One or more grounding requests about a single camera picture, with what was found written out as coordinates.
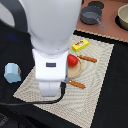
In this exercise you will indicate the fork with orange handle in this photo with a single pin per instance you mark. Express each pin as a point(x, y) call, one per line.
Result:
point(77, 84)

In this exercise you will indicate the brown stove top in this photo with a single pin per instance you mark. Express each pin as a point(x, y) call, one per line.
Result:
point(112, 31)

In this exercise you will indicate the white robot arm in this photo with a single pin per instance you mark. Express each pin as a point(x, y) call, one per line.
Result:
point(50, 24)

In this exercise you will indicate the round wooden plate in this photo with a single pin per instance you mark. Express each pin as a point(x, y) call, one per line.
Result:
point(74, 71)

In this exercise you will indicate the knife with orange handle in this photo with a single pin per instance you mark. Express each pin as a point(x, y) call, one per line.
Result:
point(87, 58)

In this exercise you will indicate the beige bowl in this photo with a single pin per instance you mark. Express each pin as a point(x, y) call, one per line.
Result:
point(123, 16)

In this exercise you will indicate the woven beige placemat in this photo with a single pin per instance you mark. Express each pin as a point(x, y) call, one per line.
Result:
point(76, 109)

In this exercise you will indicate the light blue cup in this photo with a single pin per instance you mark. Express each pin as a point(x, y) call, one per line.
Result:
point(12, 73)

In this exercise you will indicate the red tomato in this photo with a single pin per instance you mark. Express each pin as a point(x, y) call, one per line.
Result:
point(72, 60)

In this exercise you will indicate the yellow butter box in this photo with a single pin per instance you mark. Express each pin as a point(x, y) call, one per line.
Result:
point(80, 45)

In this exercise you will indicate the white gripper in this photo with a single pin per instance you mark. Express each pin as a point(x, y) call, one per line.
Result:
point(50, 72)

